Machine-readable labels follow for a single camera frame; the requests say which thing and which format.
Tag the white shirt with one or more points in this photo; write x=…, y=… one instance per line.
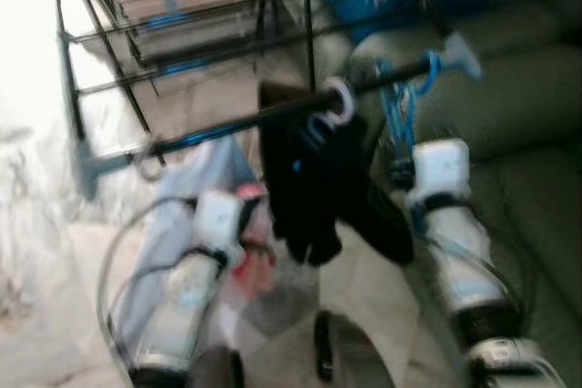
x=195, y=179

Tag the pink garment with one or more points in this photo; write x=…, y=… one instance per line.
x=259, y=265

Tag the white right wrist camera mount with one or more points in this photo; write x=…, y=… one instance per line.
x=441, y=170

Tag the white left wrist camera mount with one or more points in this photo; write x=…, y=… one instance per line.
x=218, y=217

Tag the blue plastic hanger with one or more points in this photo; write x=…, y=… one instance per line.
x=400, y=124

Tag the silver robot leg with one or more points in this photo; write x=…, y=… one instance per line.
x=214, y=370
x=355, y=361

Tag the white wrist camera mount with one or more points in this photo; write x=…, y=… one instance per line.
x=218, y=217
x=441, y=170

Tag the black metal drying rack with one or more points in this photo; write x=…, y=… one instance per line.
x=227, y=126

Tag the silver left robot leg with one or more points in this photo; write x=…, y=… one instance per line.
x=214, y=370

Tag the black garment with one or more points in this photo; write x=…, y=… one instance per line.
x=314, y=188

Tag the grey green leather sofa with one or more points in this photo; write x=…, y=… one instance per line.
x=527, y=115

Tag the silver right robot leg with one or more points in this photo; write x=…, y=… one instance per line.
x=355, y=361

